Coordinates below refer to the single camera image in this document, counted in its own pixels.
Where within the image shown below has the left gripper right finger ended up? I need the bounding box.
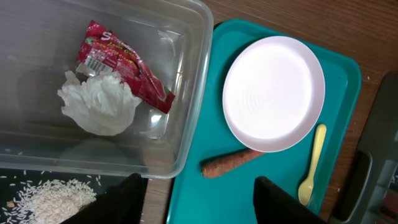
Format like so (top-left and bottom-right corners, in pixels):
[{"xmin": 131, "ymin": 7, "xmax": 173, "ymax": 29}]
[{"xmin": 253, "ymin": 176, "xmax": 326, "ymax": 224}]

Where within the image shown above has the grey dishwasher rack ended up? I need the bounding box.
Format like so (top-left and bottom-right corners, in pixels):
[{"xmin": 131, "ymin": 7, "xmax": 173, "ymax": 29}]
[{"xmin": 328, "ymin": 71, "xmax": 397, "ymax": 223}]

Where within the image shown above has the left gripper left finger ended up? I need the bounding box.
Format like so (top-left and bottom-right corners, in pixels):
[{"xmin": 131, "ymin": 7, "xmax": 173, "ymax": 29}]
[{"xmin": 62, "ymin": 173, "xmax": 146, "ymax": 224}]

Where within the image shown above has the white rice pile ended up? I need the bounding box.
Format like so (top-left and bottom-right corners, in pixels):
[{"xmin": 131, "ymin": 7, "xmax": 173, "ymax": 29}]
[{"xmin": 0, "ymin": 169, "xmax": 102, "ymax": 224}]

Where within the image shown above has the brown carrot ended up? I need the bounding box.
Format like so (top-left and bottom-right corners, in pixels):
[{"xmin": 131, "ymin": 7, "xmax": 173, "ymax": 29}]
[{"xmin": 200, "ymin": 148, "xmax": 264, "ymax": 179}]

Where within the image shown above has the black plastic tray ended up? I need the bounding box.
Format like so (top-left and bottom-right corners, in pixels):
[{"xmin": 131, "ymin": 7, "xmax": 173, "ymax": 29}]
[{"xmin": 0, "ymin": 167, "xmax": 125, "ymax": 224}]

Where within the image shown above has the red snack wrapper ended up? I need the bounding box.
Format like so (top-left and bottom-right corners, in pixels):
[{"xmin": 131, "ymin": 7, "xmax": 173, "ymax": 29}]
[{"xmin": 77, "ymin": 20, "xmax": 175, "ymax": 114}]

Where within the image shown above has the yellow plastic spoon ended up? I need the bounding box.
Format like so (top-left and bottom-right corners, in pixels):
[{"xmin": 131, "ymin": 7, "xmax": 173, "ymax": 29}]
[{"xmin": 298, "ymin": 124, "xmax": 327, "ymax": 206}]

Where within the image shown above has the large white plate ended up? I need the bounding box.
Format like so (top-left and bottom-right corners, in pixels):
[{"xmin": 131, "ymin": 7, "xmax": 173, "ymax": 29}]
[{"xmin": 222, "ymin": 36, "xmax": 326, "ymax": 152}]

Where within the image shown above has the clear plastic bin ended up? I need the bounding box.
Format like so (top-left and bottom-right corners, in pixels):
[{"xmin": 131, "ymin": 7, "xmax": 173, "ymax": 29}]
[{"xmin": 1, "ymin": 0, "xmax": 214, "ymax": 179}]

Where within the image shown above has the white napkin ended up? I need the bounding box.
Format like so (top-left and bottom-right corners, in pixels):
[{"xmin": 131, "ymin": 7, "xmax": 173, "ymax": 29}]
[{"xmin": 57, "ymin": 70, "xmax": 142, "ymax": 136}]

